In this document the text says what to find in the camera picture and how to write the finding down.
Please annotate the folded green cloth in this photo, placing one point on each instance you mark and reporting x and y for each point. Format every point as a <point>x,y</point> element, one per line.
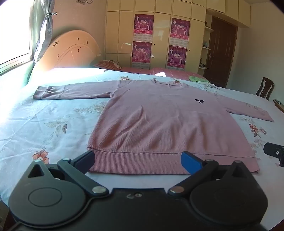
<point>194,78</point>

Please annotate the floral white bed sheet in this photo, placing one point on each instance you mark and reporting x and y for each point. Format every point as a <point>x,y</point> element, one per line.
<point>55,115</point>

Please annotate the dark wooden chair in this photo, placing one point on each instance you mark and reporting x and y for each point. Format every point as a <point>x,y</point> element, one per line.
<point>265,88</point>

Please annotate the cream wardrobe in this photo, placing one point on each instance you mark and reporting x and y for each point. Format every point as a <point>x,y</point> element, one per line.
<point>162,13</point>

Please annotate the striped orange pillow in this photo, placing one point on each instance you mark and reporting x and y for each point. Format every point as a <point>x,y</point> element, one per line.
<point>106,64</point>

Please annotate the wall lamp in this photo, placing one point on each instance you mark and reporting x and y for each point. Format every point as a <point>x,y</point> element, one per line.
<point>84,1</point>

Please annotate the dark brown wooden door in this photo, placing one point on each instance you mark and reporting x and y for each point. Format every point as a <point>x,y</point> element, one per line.
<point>221,48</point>

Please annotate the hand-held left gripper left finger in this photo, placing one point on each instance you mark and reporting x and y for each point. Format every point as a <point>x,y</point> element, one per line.
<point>87,159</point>

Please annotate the cream arched headboard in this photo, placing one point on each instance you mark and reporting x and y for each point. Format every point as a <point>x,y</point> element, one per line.
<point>71,51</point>

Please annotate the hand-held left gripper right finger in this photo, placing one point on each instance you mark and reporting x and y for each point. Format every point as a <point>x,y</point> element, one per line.
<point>190,161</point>

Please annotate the pink checked bedspread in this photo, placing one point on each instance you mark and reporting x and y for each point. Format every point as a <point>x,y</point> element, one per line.
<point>159,71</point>

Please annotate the patterned grey curtain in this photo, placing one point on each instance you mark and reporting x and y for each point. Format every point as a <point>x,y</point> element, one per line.
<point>43,33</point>

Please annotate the window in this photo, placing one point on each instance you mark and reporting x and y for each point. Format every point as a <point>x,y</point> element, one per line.
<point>13,28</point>

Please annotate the pink long-sleeved sweater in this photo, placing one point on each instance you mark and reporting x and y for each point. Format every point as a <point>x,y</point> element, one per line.
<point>159,124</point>

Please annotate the purple wall poster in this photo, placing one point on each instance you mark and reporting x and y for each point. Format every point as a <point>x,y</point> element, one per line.
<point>142,54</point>
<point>176,57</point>
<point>143,23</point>
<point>180,28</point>

